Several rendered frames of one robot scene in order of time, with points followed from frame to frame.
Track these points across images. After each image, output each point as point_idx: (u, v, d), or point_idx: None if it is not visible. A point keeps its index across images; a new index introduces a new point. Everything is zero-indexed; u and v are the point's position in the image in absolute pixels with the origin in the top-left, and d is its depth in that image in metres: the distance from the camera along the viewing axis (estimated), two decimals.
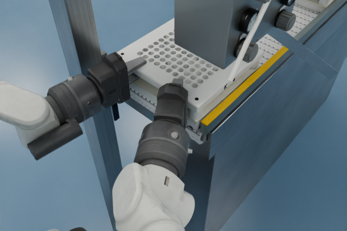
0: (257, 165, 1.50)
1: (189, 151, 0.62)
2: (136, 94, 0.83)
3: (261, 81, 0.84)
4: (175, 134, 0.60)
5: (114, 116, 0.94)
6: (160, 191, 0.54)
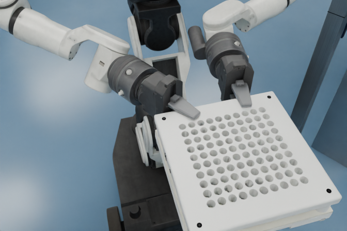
0: None
1: (120, 91, 0.73)
2: None
3: None
4: (127, 70, 0.71)
5: (343, 33, 1.30)
6: (97, 56, 0.77)
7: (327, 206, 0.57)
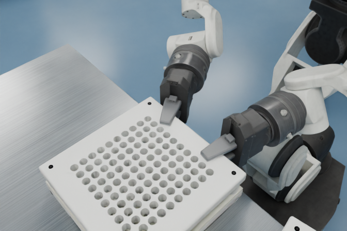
0: None
1: (166, 66, 0.78)
2: None
3: None
4: (177, 54, 0.74)
5: None
6: (195, 32, 0.82)
7: None
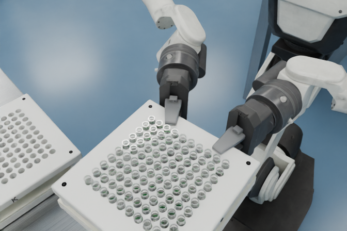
0: (341, 45, 2.16)
1: (157, 68, 0.78)
2: None
3: None
4: (168, 55, 0.75)
5: None
6: (172, 34, 0.83)
7: None
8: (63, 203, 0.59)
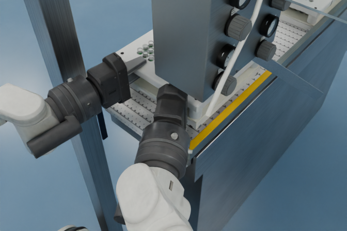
0: (250, 177, 1.51)
1: (189, 151, 0.62)
2: (123, 116, 0.84)
3: (247, 103, 0.84)
4: (175, 135, 0.60)
5: (102, 135, 0.95)
6: (165, 195, 0.54)
7: None
8: None
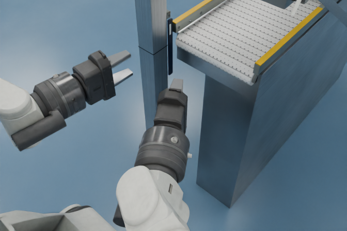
0: (280, 130, 1.66)
1: (188, 155, 0.63)
2: None
3: (299, 36, 0.99)
4: (174, 139, 0.60)
5: (169, 70, 1.10)
6: (165, 198, 0.55)
7: None
8: None
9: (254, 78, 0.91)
